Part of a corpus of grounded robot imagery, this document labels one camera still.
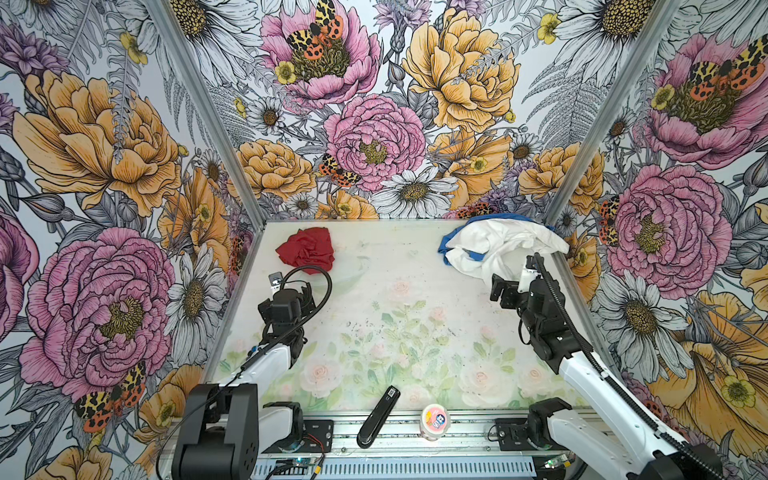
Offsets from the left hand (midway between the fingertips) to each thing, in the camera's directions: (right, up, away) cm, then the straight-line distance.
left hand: (288, 301), depth 89 cm
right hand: (+63, +6, -7) cm, 63 cm away
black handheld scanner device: (+27, -25, -15) cm, 40 cm away
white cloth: (+70, +18, +17) cm, 75 cm away
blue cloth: (+49, +15, +22) cm, 56 cm away
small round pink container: (+40, -23, -22) cm, 51 cm away
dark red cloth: (+2, +15, +15) cm, 21 cm away
